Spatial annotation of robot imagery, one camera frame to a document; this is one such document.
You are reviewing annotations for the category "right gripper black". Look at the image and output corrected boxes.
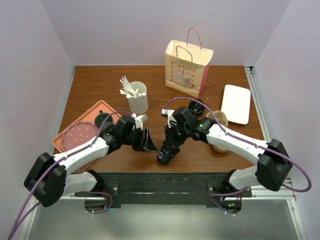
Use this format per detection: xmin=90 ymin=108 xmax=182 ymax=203
xmin=164 ymin=121 xmax=190 ymax=149

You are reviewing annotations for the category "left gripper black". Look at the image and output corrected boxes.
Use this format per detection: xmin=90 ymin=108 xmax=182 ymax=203
xmin=121 ymin=126 xmax=157 ymax=151

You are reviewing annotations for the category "dark translucent plastic cup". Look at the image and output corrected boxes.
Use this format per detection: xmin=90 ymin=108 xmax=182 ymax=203
xmin=157 ymin=141 xmax=180 ymax=166

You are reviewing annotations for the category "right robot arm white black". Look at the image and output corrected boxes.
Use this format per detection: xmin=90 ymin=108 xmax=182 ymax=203
xmin=157 ymin=106 xmax=292 ymax=197

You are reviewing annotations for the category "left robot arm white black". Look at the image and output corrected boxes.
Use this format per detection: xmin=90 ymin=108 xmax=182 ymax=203
xmin=23 ymin=114 xmax=157 ymax=207

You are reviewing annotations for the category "black cup lid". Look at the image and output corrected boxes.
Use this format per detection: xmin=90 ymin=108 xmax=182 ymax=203
xmin=188 ymin=98 xmax=206 ymax=117

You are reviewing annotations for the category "brown pulp cup carrier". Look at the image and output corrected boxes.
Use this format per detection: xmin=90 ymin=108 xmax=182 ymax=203
xmin=213 ymin=110 xmax=229 ymax=153

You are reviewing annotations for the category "white cylindrical holder cup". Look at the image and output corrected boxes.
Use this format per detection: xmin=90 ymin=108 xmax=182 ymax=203
xmin=128 ymin=81 xmax=149 ymax=115

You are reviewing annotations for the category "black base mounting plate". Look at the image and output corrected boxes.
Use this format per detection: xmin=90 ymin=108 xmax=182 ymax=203
xmin=74 ymin=172 xmax=251 ymax=210

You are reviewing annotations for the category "white rectangular plate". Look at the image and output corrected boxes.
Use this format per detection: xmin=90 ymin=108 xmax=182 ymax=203
xmin=221 ymin=84 xmax=251 ymax=125

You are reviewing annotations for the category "pink dotted plate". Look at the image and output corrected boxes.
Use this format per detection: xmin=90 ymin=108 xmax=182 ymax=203
xmin=61 ymin=122 xmax=99 ymax=152

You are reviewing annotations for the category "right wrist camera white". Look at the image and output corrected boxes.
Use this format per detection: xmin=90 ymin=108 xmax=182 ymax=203
xmin=161 ymin=109 xmax=177 ymax=128

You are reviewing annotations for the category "paper bag with pink handles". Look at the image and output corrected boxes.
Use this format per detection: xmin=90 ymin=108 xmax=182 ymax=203
xmin=165 ymin=39 xmax=214 ymax=98

